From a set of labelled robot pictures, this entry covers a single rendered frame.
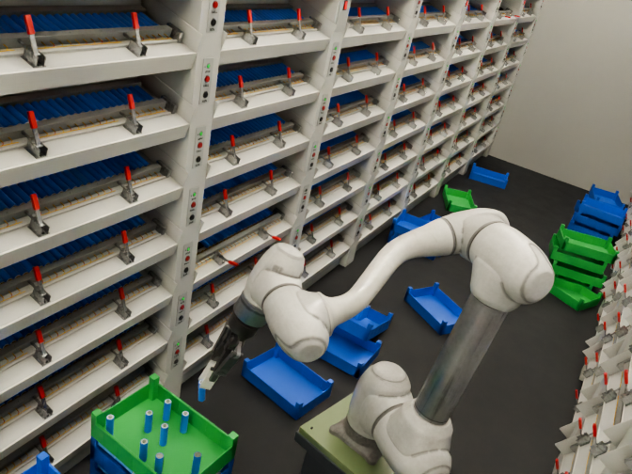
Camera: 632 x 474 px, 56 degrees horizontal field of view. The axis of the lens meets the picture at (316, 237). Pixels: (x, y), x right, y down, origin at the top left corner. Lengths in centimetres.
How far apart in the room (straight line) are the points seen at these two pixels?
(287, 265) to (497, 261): 49
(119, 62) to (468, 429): 184
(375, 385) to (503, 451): 84
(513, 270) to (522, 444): 125
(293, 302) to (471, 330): 49
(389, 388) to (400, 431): 15
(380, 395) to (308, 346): 61
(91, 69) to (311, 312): 69
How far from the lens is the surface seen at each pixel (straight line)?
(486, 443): 248
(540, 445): 260
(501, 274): 144
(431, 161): 412
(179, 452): 159
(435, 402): 164
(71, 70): 134
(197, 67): 161
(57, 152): 139
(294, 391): 237
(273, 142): 212
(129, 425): 165
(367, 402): 181
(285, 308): 125
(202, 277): 200
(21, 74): 127
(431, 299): 316
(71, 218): 150
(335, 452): 191
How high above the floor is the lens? 162
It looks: 28 degrees down
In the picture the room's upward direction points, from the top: 13 degrees clockwise
